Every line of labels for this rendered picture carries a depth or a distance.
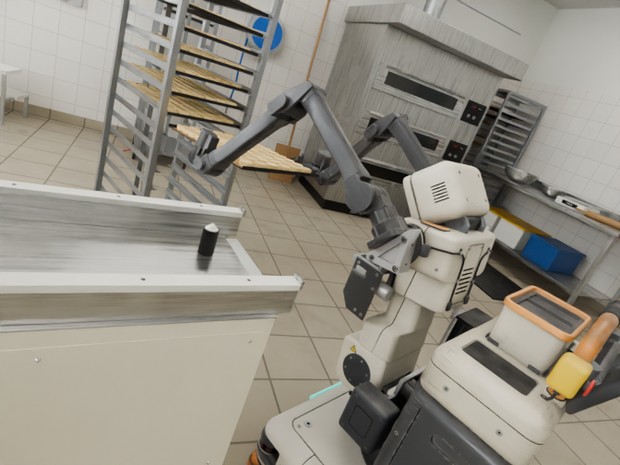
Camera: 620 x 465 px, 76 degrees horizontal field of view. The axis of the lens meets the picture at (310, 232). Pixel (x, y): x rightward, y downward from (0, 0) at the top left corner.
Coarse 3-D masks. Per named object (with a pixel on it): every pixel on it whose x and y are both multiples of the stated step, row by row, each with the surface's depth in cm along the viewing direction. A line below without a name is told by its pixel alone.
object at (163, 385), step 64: (0, 256) 60; (64, 256) 65; (128, 256) 71; (192, 256) 79; (128, 320) 57; (192, 320) 61; (256, 320) 68; (0, 384) 51; (64, 384) 56; (128, 384) 61; (192, 384) 68; (0, 448) 56; (64, 448) 61; (128, 448) 68; (192, 448) 76
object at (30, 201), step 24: (0, 192) 67; (24, 192) 69; (48, 192) 70; (72, 192) 73; (96, 192) 76; (0, 216) 69; (24, 216) 71; (48, 216) 72; (72, 216) 74; (96, 216) 76; (120, 216) 79; (144, 216) 81; (168, 216) 84; (192, 216) 86; (216, 216) 89; (240, 216) 92
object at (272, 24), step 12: (276, 0) 188; (276, 12) 189; (276, 24) 192; (264, 48) 195; (264, 60) 197; (252, 84) 202; (252, 96) 203; (252, 108) 206; (228, 180) 219; (228, 192) 222
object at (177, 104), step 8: (128, 80) 215; (144, 88) 215; (152, 88) 223; (152, 96) 197; (160, 96) 205; (176, 96) 223; (168, 104) 198; (176, 104) 198; (184, 104) 205; (192, 104) 218; (200, 104) 223; (176, 112) 185; (184, 112) 188; (192, 112) 196; (200, 112) 202; (208, 112) 209; (216, 112) 218; (216, 120) 201; (224, 120) 206
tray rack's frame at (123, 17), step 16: (128, 0) 201; (208, 32) 234; (160, 48) 223; (112, 80) 213; (112, 96) 217; (112, 112) 221; (144, 128) 239; (144, 144) 243; (176, 144) 258; (176, 160) 260; (96, 176) 234
